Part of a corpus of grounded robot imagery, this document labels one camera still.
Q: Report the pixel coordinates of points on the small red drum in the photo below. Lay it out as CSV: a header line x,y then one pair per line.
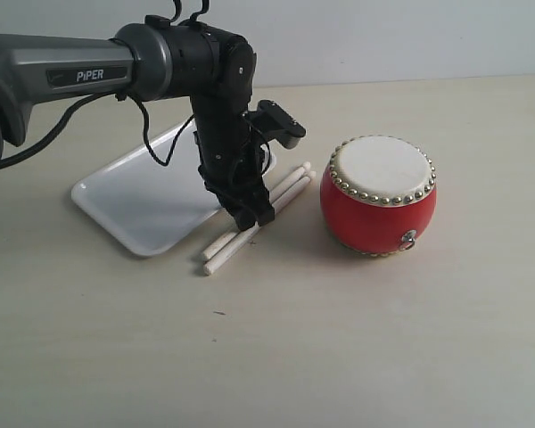
x,y
378,194

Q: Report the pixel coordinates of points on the white wooden drumstick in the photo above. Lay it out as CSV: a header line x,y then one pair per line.
x,y
275,195
228,251

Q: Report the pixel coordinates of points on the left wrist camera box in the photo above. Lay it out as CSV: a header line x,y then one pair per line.
x,y
271,122

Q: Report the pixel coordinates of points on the white rectangular plastic tray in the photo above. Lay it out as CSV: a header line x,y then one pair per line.
x,y
145,207

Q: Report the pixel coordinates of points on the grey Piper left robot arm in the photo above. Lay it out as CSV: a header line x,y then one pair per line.
x,y
44,80

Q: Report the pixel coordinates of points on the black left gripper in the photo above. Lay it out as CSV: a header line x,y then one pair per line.
x,y
230,160

